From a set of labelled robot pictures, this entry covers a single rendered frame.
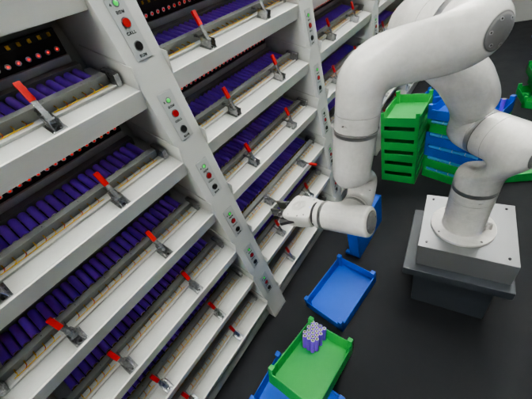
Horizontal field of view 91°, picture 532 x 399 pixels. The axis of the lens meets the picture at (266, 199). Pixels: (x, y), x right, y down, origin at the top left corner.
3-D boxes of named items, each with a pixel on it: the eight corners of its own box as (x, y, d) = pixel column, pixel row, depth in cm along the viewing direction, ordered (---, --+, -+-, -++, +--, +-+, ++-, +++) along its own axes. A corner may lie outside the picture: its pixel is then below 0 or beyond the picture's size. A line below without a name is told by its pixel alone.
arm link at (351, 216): (332, 194, 77) (316, 212, 72) (377, 198, 68) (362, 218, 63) (338, 216, 81) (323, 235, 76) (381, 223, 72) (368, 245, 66)
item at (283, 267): (332, 207, 158) (337, 193, 147) (278, 290, 128) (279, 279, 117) (303, 192, 165) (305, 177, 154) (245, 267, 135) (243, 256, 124)
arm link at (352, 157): (357, 105, 64) (347, 200, 83) (326, 132, 55) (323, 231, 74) (396, 111, 59) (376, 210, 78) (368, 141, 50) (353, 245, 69)
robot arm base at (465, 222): (499, 214, 92) (518, 172, 80) (493, 255, 82) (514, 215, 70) (436, 202, 103) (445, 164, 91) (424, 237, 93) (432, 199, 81)
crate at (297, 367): (309, 328, 119) (309, 315, 116) (352, 353, 107) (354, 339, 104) (268, 381, 98) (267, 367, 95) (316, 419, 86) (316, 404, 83)
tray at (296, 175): (322, 153, 134) (325, 138, 126) (252, 238, 103) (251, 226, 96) (289, 138, 141) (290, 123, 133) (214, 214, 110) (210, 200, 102)
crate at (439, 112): (512, 110, 129) (517, 94, 124) (490, 129, 123) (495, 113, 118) (448, 102, 151) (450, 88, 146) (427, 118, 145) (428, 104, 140)
